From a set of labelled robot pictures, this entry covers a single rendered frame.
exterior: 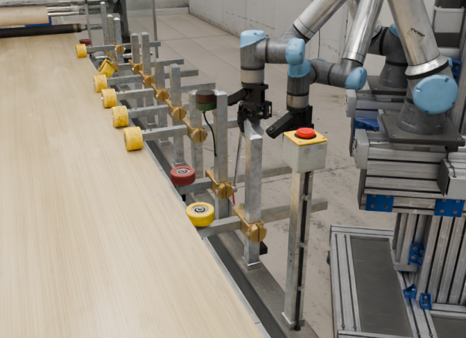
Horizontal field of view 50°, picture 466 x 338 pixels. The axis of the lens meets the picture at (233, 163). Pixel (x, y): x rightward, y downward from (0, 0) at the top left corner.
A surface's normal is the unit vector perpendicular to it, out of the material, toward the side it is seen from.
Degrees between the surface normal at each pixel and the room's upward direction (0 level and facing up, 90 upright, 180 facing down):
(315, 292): 0
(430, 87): 97
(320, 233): 0
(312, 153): 90
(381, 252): 0
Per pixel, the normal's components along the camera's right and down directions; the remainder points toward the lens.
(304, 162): 0.38, 0.40
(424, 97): -0.18, 0.52
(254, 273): 0.00, -0.90
